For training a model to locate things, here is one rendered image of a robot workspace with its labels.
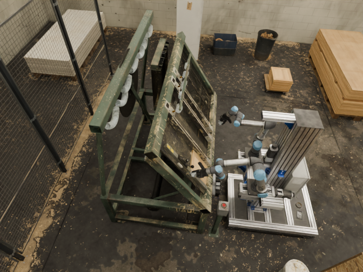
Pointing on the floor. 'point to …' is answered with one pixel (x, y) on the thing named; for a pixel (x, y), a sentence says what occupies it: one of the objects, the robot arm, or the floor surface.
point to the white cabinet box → (190, 22)
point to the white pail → (294, 266)
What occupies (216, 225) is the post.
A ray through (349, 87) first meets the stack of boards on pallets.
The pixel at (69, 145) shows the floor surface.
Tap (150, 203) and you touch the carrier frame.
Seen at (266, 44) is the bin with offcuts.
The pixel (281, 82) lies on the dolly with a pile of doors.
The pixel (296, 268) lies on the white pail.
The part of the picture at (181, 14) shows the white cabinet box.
